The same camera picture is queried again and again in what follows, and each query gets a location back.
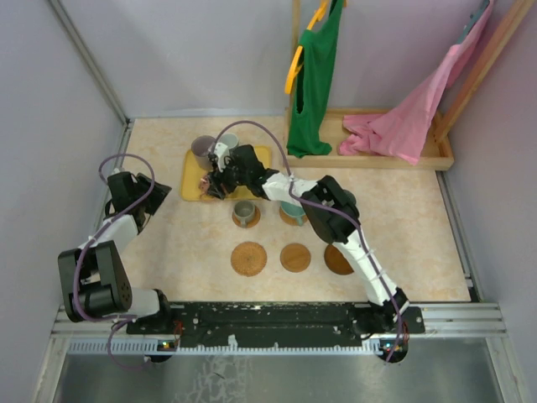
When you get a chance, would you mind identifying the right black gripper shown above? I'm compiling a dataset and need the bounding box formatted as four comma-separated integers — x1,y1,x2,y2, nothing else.
206,155,250,202

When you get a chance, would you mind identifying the small olive mug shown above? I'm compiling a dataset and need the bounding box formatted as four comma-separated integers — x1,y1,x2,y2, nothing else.
232,201,255,223

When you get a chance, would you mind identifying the pink mug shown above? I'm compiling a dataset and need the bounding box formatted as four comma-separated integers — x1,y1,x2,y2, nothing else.
198,171,214,197

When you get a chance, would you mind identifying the purple mug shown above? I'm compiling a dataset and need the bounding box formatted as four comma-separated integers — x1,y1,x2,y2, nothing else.
190,135,216,171

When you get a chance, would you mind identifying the light wooden coaster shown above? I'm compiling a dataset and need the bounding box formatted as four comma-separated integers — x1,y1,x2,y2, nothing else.
232,207,261,228

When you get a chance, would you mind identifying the teal mug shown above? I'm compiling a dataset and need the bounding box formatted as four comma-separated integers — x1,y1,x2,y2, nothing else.
280,201,306,217

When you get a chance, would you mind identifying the large woven rattan coaster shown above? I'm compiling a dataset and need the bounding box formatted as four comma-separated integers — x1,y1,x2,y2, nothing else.
230,242,268,277

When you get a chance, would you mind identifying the small orange wooden coaster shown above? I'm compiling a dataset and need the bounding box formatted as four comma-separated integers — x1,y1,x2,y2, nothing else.
280,243,311,273

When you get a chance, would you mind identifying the large brown wooden coaster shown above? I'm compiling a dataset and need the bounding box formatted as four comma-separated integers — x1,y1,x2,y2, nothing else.
324,244,354,275

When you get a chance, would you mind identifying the dark speckled grey mug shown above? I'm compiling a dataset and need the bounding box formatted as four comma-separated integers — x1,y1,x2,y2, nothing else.
344,190,357,207

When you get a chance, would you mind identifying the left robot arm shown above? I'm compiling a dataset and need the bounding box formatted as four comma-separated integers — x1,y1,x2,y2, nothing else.
58,171,171,322

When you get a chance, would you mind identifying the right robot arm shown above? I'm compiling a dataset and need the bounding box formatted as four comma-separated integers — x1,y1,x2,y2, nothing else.
205,142,409,332

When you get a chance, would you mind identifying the grey-white mug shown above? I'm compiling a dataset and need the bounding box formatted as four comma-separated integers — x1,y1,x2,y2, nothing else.
219,132,239,149

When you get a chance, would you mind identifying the yellow tray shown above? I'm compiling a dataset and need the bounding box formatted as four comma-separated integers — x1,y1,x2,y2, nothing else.
180,145,272,202

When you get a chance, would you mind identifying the yellow hanger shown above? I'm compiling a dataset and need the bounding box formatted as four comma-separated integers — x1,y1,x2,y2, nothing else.
284,1,348,95

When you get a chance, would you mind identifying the green shirt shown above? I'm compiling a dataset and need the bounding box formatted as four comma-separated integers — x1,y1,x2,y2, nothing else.
286,0,345,160

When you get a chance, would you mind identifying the pink shirt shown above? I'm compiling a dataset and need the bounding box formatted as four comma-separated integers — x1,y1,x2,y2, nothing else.
337,1,494,165

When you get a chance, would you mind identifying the wooden rack base tray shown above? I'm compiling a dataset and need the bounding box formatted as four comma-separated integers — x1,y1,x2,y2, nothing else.
287,108,454,171

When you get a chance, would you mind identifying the grey hanger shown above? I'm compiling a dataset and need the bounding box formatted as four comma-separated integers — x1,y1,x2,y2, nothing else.
456,0,490,44

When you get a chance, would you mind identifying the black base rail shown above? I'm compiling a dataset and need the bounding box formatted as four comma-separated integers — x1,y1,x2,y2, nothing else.
125,300,425,349

